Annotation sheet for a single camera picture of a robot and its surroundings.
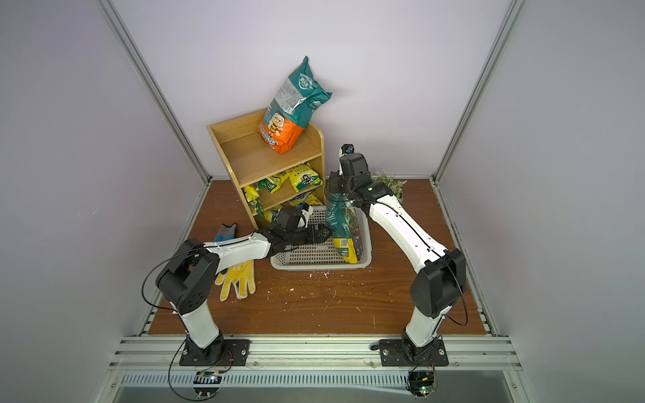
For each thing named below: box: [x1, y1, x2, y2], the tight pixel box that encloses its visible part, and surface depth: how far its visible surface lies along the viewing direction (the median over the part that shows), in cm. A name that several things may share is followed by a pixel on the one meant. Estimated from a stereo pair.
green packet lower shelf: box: [244, 185, 283, 223], surface depth 85 cm
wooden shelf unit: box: [206, 109, 326, 231], surface depth 90 cm
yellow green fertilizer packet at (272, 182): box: [255, 171, 289, 194], surface depth 92 cm
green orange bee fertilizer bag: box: [257, 55, 333, 155], surface depth 80 cm
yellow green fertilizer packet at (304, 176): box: [288, 162, 324, 193], surface depth 96 cm
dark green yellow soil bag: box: [324, 188, 363, 265], surface depth 83 cm
